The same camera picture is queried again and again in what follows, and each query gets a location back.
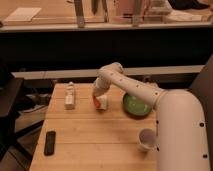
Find metal table leg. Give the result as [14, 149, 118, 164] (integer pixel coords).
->
[74, 0, 85, 28]
[132, 0, 142, 27]

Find green plate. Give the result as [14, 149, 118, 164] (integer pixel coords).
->
[122, 93, 152, 117]

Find black remote control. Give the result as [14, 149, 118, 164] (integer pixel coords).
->
[44, 131, 56, 156]

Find orange red pepper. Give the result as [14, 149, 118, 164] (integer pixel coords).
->
[93, 96, 101, 108]

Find white paper sheet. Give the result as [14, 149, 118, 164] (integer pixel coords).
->
[4, 7, 41, 22]

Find metal table leg right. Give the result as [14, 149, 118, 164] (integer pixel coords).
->
[132, 0, 142, 27]

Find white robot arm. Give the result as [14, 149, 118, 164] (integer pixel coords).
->
[93, 62, 211, 171]

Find white paper cup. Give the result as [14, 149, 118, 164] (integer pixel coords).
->
[138, 129, 156, 152]

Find white toy bottle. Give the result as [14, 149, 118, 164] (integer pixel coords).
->
[65, 82, 75, 110]

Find metal table leg left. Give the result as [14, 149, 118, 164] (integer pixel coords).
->
[74, 0, 85, 28]

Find black chair left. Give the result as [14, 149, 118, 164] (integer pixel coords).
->
[0, 59, 43, 161]

